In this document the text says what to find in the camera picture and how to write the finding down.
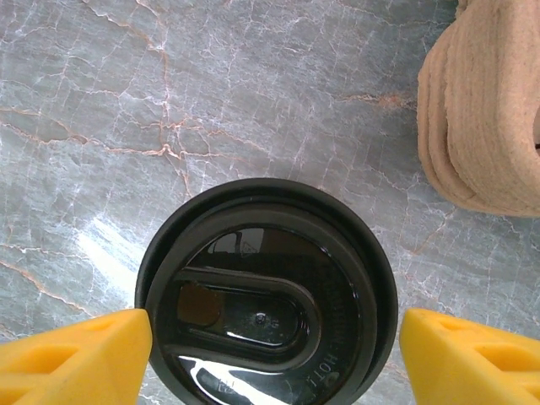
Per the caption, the black plastic coffee lid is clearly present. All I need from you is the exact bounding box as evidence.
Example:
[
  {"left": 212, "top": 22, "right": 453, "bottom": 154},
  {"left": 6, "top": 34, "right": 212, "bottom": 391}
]
[{"left": 134, "top": 176, "right": 400, "bottom": 405}]

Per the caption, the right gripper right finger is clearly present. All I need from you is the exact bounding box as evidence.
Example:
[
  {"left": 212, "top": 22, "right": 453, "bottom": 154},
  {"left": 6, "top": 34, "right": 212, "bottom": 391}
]
[{"left": 399, "top": 307, "right": 540, "bottom": 405}]

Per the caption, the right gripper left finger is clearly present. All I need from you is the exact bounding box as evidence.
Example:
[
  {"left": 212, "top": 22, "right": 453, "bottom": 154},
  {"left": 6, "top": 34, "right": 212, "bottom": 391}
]
[{"left": 0, "top": 307, "right": 153, "bottom": 405}]

